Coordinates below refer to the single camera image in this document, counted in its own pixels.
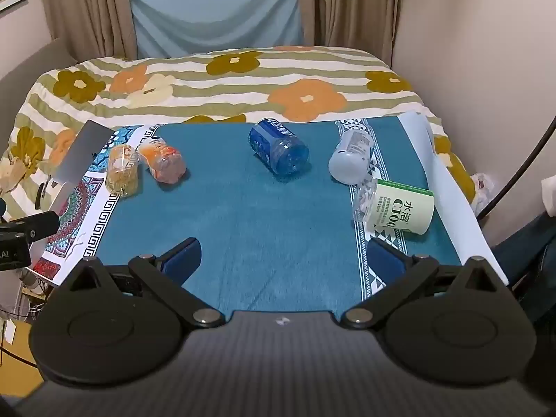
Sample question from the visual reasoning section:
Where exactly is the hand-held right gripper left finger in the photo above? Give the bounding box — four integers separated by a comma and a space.
63, 237, 226, 329

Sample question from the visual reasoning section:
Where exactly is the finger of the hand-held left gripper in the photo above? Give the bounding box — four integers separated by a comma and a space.
16, 211, 60, 242

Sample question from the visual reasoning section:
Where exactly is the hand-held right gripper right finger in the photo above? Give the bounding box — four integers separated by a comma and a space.
340, 237, 507, 329

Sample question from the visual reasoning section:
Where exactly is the clear cup with green label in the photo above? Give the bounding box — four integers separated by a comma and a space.
352, 178, 435, 236

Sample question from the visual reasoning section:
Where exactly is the clear cup with yellow label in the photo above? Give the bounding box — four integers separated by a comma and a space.
105, 144, 140, 197

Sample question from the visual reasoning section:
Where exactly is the clear cup with orange label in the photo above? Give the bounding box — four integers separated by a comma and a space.
138, 138, 187, 184

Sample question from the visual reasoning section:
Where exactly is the white plastic cup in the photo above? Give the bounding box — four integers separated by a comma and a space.
328, 129, 375, 185

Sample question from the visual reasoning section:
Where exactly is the blue plastic cup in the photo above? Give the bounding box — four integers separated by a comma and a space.
248, 117, 310, 177

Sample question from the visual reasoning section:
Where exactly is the silver laptop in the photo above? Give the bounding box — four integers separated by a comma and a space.
49, 119, 114, 219

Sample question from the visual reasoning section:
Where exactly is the teal patterned table mat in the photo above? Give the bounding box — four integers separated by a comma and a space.
32, 112, 510, 311

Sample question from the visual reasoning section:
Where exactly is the white plastic bag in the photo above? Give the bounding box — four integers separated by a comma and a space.
469, 172, 497, 215

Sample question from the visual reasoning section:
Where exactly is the person's leg in jeans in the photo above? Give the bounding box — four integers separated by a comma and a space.
491, 213, 556, 326

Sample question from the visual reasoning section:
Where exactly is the grey sofa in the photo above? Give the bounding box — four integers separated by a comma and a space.
0, 37, 79, 157

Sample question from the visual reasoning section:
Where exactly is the white box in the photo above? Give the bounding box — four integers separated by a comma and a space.
542, 177, 556, 217

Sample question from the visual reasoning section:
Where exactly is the floral striped blanket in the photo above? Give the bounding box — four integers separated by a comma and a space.
0, 46, 476, 209

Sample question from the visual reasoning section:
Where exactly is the beige curtain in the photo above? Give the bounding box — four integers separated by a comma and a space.
37, 0, 139, 65
297, 0, 404, 68

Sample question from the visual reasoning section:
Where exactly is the light blue curtain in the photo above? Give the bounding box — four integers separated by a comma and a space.
126, 0, 305, 58

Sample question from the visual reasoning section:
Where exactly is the black cable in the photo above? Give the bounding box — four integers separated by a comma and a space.
475, 117, 556, 218

